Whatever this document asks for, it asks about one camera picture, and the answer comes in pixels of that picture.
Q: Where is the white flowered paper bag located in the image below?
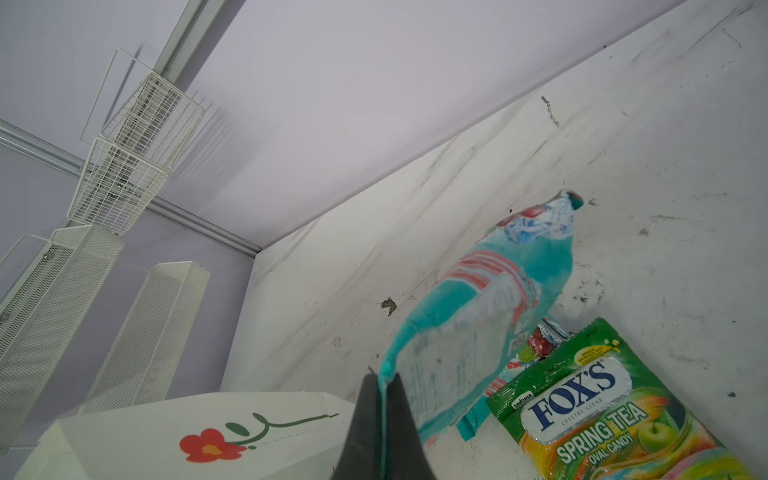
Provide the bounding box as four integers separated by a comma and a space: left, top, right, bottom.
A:
17, 392, 355, 479

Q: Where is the white mesh two-tier shelf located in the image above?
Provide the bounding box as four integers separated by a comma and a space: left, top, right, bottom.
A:
1, 225, 210, 453

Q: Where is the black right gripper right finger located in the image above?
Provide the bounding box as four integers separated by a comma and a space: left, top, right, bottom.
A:
383, 374, 435, 480

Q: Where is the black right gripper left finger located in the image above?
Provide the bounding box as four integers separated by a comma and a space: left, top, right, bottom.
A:
331, 373, 382, 480

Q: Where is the aluminium frame post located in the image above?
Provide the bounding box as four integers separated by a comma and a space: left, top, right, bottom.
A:
153, 0, 226, 86

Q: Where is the green yellow Fox's candy bag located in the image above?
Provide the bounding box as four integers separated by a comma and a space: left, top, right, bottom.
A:
487, 318, 754, 479

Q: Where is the white wire basket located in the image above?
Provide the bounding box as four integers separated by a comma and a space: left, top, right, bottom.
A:
67, 48, 205, 236

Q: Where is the teal green Fox's candy bag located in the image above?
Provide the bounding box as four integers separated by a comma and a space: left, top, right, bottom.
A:
457, 316, 570, 442

